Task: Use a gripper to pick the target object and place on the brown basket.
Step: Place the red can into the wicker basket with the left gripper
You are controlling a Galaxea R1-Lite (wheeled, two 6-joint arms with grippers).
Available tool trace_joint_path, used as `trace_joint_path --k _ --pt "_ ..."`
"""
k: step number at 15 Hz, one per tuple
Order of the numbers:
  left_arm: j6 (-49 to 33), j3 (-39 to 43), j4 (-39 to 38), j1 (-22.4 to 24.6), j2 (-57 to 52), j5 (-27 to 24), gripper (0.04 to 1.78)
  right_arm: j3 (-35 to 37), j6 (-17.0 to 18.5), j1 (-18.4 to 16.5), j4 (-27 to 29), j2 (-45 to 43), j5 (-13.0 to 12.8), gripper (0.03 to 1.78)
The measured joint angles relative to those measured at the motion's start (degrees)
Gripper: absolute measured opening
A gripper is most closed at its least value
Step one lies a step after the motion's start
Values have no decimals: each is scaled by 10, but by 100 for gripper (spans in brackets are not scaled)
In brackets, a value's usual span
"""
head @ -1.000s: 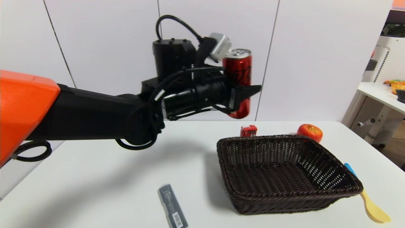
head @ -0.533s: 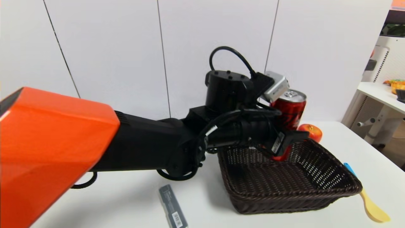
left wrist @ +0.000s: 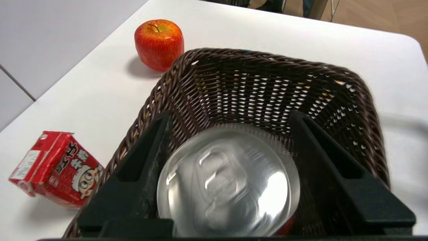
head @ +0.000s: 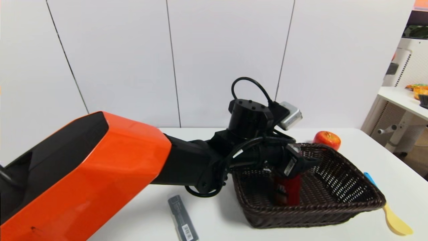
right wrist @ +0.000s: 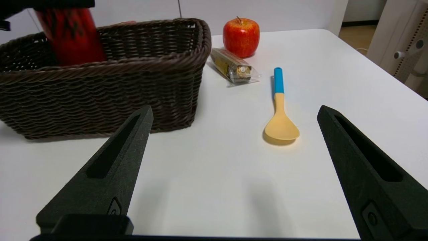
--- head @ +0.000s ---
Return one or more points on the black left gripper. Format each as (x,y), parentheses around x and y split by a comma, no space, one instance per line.
(291,162)

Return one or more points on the red soda can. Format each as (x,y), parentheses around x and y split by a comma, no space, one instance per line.
(291,192)

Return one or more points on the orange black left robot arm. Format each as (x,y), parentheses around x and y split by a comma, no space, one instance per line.
(100,174)

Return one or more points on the brown woven wicker basket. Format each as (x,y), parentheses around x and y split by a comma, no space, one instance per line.
(334,214)

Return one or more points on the red apple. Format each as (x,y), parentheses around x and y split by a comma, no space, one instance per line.
(329,140)

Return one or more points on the white side table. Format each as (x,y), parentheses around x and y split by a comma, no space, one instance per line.
(401,98)

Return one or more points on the small black item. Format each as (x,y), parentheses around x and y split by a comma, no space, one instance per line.
(424,101)

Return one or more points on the orange item pile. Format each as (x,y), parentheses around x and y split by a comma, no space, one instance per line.
(420,91)

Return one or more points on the dark grey barcode pack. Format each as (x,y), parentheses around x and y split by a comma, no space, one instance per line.
(180,214)

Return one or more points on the white pegboard stand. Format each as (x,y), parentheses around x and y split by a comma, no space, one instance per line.
(411,67)

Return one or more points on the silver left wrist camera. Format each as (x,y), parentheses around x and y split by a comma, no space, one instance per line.
(291,115)

